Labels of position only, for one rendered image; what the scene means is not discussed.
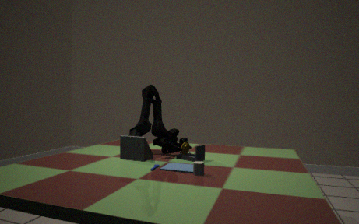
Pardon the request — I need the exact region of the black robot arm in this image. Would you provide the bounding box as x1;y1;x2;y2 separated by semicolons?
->
128;85;179;147

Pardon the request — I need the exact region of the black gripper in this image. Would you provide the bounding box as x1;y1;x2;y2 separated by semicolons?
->
161;138;188;154

